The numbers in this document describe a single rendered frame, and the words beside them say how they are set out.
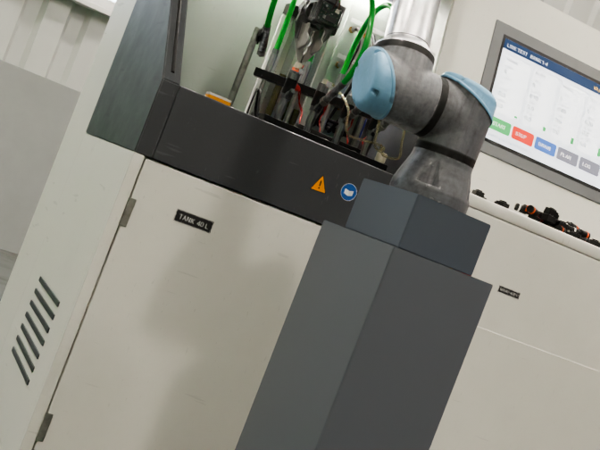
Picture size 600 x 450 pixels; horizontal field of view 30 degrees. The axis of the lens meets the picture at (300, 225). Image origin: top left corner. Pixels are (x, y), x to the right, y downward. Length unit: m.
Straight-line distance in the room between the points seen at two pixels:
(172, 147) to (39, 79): 4.24
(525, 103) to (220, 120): 0.95
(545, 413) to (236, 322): 0.83
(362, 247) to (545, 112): 1.13
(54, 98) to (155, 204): 4.27
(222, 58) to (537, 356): 1.08
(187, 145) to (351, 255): 0.50
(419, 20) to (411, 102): 0.16
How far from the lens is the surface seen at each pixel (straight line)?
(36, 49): 6.52
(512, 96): 2.95
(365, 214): 2.06
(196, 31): 2.88
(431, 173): 2.03
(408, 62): 2.01
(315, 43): 2.66
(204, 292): 2.37
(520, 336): 2.72
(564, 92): 3.06
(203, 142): 2.33
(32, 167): 6.57
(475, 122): 2.05
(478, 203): 2.59
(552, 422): 2.83
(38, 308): 2.65
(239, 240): 2.38
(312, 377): 2.00
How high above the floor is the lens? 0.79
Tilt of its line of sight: level
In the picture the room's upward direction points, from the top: 21 degrees clockwise
